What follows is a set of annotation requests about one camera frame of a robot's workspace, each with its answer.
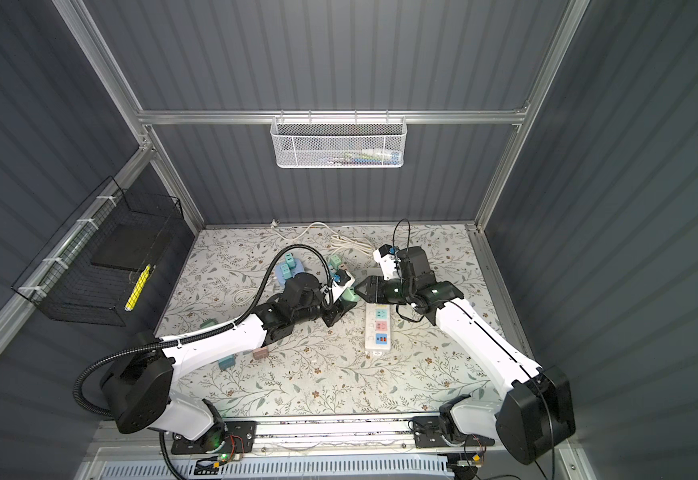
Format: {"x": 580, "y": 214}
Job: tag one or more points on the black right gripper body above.
{"x": 391, "y": 291}

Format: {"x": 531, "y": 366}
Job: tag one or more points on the teal plug adapter cube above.
{"x": 227, "y": 362}
{"x": 290, "y": 260}
{"x": 286, "y": 273}

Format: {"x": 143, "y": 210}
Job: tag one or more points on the light blue round power strip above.
{"x": 298, "y": 269}

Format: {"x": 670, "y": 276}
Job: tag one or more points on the green plug adapter cube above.
{"x": 335, "y": 261}
{"x": 350, "y": 295}
{"x": 208, "y": 323}

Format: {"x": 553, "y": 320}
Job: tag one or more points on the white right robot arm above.
{"x": 534, "y": 410}

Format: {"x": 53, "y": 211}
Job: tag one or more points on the white wire wall basket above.
{"x": 313, "y": 145}

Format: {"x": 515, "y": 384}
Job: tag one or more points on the yellow marker in basket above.
{"x": 138, "y": 288}

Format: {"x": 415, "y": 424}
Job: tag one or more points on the long white power strip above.
{"x": 377, "y": 337}

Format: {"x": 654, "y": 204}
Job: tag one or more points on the pink plug adapter cube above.
{"x": 260, "y": 353}

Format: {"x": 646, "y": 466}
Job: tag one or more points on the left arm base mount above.
{"x": 235, "y": 437}

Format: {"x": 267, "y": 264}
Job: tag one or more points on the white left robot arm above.
{"x": 141, "y": 389}

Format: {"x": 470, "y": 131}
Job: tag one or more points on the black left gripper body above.
{"x": 319, "y": 309}

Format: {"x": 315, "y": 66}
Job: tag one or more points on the black wire side basket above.
{"x": 88, "y": 274}

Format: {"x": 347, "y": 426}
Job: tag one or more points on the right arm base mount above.
{"x": 435, "y": 432}

